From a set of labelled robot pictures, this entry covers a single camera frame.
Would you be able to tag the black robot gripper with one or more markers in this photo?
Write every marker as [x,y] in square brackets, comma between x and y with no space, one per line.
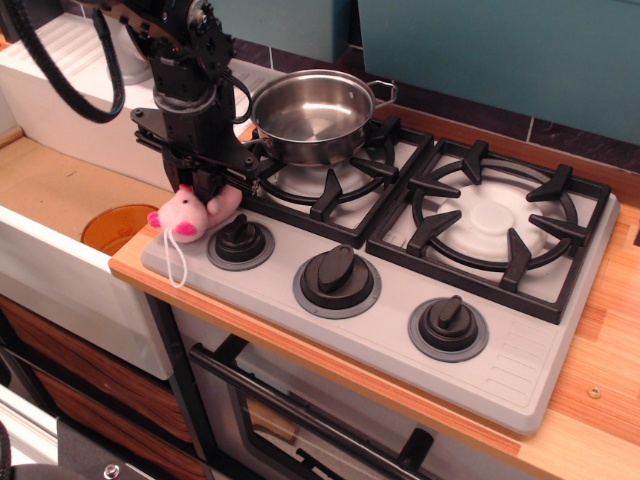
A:
[197,143]

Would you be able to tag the grey toy faucet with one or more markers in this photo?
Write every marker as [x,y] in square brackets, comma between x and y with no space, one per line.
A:
[134,68]

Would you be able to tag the orange plastic cup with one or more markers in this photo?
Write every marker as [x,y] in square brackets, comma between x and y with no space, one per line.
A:
[110,230]

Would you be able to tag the black right burner grate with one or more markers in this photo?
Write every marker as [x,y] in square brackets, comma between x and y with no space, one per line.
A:
[513,233]

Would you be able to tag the black left burner grate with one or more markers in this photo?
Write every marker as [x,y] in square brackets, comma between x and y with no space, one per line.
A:
[345,201]

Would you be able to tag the black right stove knob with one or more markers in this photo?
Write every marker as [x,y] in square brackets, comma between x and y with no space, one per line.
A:
[448,329]

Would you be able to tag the pink stuffed pig toy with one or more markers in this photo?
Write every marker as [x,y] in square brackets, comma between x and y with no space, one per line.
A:
[185,218]

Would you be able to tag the black left stove knob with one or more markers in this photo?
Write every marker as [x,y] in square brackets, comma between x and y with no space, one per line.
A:
[240,245]

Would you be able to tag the wooden drawer front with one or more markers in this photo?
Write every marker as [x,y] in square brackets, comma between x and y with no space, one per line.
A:
[124,407]

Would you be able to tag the black stove knob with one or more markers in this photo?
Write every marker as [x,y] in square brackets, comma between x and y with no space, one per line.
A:
[337,284]
[240,245]
[448,329]

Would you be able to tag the black oven door handle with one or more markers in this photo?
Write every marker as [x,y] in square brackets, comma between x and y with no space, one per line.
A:
[404,466]

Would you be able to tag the grey toy stove top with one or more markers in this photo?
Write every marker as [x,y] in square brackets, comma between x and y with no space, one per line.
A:
[510,382]

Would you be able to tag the stainless steel pan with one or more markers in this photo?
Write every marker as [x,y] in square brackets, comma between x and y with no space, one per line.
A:
[317,117]

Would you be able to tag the black burner grate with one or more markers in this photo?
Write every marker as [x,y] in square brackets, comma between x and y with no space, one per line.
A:
[513,233]
[345,201]

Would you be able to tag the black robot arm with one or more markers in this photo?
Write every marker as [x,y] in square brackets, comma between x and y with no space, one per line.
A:
[184,45]

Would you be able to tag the toy oven door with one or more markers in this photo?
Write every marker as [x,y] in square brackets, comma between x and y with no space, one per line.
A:
[290,451]

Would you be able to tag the black middle stove knob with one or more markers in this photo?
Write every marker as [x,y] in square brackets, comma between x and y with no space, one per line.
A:
[337,284]

